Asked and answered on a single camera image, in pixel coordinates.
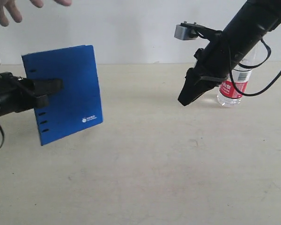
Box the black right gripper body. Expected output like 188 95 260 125
188 48 228 87

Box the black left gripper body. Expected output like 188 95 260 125
15 78 49 108

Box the clear plastic water bottle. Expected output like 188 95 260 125
216 43 260 108

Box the blue ring binder notebook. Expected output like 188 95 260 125
22 45 103 145

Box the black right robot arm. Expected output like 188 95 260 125
174 0 281 106

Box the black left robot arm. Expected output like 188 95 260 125
0 72 63 117

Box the person's open hand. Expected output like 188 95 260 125
0 0 73 27

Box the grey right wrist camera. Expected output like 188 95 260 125
174 22 222 41

